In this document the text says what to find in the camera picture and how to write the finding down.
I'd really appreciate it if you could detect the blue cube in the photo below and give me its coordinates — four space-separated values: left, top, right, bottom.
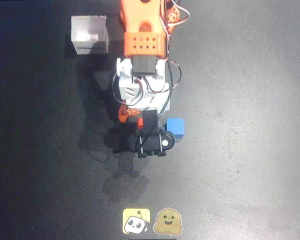
166 117 185 139

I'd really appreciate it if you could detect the white cardboard box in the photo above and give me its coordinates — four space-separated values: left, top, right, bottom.
70 14 110 55

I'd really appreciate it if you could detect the black webcam on gripper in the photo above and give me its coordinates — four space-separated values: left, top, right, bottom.
127 109 176 159

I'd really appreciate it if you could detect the yellow robot face sticker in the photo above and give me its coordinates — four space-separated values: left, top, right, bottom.
122 207 151 235

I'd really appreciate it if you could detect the hugging face emoji sticker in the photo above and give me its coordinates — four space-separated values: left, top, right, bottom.
153 207 183 236

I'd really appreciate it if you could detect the thin black servo wire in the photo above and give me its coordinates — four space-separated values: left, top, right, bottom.
111 59 184 106

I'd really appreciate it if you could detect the orange robot base plate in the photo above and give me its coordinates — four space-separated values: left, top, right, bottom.
164 3 181 34

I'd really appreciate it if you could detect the white servo wire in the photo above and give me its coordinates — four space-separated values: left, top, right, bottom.
159 0 191 35

